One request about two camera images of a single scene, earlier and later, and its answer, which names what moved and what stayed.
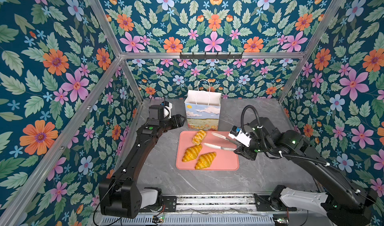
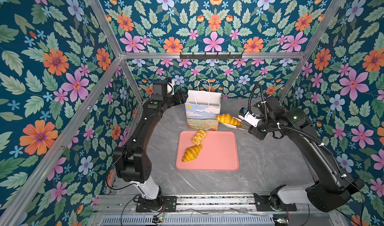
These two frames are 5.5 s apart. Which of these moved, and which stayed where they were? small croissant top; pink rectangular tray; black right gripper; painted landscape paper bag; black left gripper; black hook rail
Moved: black right gripper; black left gripper
Stayed: black hook rail; painted landscape paper bag; pink rectangular tray; small croissant top
